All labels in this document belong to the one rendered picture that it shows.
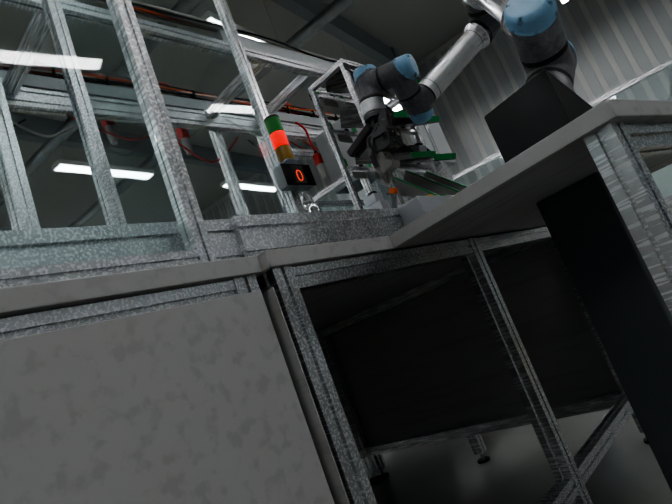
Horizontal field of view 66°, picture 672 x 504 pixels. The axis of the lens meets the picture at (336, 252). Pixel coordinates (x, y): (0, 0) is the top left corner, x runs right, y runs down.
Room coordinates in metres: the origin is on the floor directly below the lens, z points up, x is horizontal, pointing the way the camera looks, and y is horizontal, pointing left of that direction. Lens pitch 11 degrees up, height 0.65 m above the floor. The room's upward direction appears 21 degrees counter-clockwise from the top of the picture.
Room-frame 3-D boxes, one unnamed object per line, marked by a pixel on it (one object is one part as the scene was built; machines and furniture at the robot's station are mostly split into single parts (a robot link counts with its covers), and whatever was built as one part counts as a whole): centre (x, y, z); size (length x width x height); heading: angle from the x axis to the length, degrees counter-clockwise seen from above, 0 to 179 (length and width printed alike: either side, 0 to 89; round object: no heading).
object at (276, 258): (1.86, 0.17, 0.84); 1.50 x 1.41 x 0.03; 140
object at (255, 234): (1.27, -0.11, 0.91); 0.89 x 0.06 x 0.11; 140
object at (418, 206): (1.38, -0.28, 0.93); 0.21 x 0.07 x 0.06; 140
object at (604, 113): (1.27, -0.57, 0.84); 0.90 x 0.70 x 0.03; 129
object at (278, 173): (1.51, 0.04, 1.29); 0.12 x 0.05 x 0.25; 140
